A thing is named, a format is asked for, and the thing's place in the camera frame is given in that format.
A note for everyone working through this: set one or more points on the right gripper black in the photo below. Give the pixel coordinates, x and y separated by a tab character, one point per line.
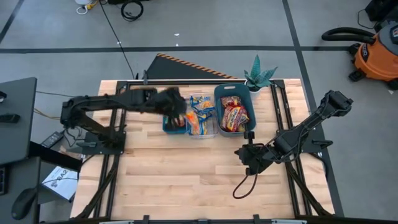
259	155

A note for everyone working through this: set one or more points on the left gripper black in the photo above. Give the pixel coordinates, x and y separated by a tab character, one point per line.
171	101

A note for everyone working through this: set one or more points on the orange noodle pack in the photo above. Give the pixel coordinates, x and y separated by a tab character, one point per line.
192	123

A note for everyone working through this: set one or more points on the blue noodle pack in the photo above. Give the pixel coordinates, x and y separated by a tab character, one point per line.
206	126
203	104

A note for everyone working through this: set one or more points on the red noodle pack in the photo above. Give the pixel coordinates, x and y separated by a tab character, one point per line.
230	101
234	118

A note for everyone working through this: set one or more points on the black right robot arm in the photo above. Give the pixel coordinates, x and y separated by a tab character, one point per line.
311	121

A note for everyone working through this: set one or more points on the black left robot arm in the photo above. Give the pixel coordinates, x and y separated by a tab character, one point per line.
93	101

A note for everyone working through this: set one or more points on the small teal bin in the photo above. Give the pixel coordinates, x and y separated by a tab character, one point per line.
168	129

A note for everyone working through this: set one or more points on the black mat with striped edge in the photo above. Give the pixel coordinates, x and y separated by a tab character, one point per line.
174	70

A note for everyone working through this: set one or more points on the clear plastic bin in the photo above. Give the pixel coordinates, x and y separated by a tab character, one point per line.
213	132

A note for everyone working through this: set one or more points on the grey-blue plastic bin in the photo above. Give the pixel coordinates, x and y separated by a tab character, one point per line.
219	93

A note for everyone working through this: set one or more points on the green potted plant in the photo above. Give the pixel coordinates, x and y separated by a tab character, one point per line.
258	76

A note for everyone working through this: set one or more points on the black power adapter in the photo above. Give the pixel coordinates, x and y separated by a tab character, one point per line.
52	139

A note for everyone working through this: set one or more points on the white paper sheet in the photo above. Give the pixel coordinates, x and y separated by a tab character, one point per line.
60	183

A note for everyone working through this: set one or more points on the black desk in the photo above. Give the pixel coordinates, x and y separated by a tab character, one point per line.
15	124

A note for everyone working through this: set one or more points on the small black desk gadget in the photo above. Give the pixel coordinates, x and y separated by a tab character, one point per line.
9	118

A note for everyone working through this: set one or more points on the orange shop vacuum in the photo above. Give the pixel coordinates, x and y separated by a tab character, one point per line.
377	56

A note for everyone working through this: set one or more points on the black computer mouse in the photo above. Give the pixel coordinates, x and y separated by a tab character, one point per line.
23	203

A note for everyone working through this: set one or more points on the black case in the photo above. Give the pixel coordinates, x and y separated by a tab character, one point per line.
382	9

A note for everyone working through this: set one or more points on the black table frame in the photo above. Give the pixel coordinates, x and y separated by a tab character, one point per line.
199	82

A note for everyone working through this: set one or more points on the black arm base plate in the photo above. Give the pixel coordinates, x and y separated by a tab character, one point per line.
93	146
320	143

